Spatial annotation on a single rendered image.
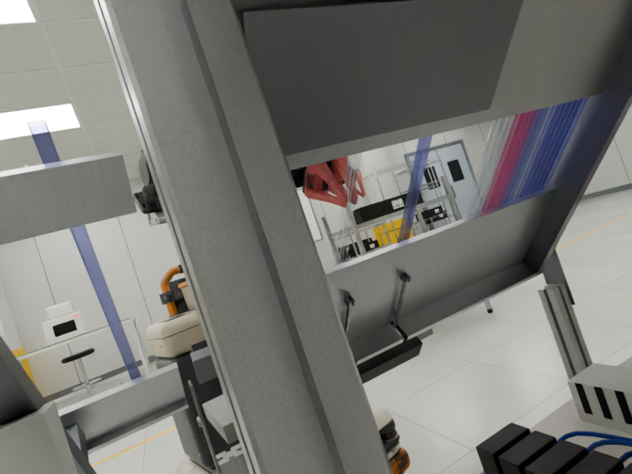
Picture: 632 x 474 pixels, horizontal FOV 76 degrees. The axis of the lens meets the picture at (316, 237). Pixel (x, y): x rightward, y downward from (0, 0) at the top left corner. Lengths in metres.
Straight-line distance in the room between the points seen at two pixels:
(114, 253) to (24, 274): 1.24
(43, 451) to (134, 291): 6.77
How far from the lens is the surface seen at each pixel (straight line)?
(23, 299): 7.49
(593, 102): 0.84
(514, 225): 0.86
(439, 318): 0.81
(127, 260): 7.31
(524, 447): 0.40
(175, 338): 1.49
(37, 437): 0.53
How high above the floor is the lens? 0.89
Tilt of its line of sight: 1 degrees up
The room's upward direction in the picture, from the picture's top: 19 degrees counter-clockwise
